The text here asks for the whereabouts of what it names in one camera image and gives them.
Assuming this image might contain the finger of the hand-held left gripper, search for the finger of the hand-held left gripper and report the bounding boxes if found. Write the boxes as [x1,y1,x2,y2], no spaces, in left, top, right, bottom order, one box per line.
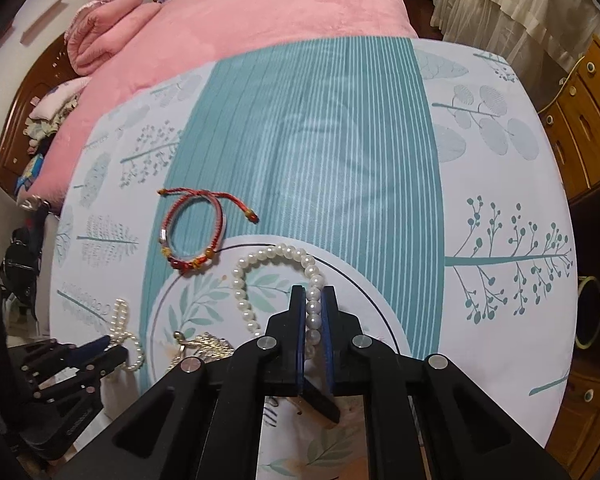
[10,337,112,387]
[34,346,129,412]

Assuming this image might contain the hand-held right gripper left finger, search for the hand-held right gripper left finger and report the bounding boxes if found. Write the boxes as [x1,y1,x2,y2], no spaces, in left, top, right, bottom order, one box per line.
[111,285,307,480]

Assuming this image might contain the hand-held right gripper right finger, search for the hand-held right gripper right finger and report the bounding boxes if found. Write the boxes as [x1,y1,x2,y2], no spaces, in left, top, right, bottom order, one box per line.
[322,286,571,480]

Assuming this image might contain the thin pearl and gold necklace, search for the thin pearl and gold necklace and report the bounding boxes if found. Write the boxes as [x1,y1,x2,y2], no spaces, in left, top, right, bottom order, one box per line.
[111,299,146,373]

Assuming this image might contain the red braided string bracelet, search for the red braided string bracelet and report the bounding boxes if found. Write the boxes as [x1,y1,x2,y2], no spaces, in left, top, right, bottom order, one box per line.
[158,187,259,273]

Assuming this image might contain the black bag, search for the black bag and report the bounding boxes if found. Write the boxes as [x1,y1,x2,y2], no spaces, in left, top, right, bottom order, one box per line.
[0,227,38,311]

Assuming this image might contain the pile of clothes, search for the pile of clothes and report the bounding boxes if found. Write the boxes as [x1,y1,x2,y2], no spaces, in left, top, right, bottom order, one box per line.
[12,117,61,201]

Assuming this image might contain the teal leaf print tablecloth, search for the teal leaf print tablecloth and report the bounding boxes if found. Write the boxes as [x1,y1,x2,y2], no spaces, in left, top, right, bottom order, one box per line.
[50,37,578,480]

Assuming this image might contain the floral pillow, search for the floral pillow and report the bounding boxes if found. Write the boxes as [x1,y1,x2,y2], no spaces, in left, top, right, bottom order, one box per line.
[27,77,91,123]

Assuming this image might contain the round green rimmed object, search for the round green rimmed object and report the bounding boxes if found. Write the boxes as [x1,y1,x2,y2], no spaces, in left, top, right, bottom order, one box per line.
[575,275,600,350]

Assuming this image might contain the wooden headboard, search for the wooden headboard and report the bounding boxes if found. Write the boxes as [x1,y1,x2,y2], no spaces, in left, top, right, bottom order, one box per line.
[0,30,93,196]

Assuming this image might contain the folded pink quilt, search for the folded pink quilt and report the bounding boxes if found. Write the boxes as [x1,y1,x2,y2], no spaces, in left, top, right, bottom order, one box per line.
[65,0,168,78]

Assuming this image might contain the pink plush blanket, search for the pink plush blanket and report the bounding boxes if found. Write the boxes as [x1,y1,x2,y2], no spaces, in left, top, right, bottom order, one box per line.
[17,0,418,211]

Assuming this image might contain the wooden dresser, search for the wooden dresser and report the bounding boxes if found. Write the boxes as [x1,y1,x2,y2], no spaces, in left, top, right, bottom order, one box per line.
[537,35,600,466]

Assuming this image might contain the white ruffled curtain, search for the white ruffled curtain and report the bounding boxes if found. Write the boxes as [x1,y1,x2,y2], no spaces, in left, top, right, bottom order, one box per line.
[422,0,600,73]

